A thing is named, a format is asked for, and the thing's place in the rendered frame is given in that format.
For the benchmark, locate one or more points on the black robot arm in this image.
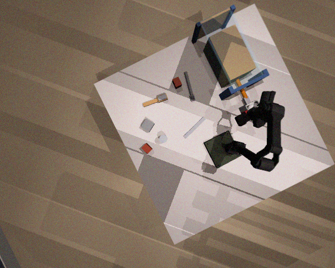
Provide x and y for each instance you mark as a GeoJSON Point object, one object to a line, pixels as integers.
{"type": "Point", "coordinates": [272, 114]}

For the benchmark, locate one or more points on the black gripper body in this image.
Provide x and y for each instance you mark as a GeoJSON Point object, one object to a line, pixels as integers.
{"type": "Point", "coordinates": [242, 119]}

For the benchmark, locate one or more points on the reddish-brown box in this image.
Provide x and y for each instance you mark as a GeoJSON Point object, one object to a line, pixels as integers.
{"type": "Point", "coordinates": [147, 148]}
{"type": "Point", "coordinates": [177, 83]}

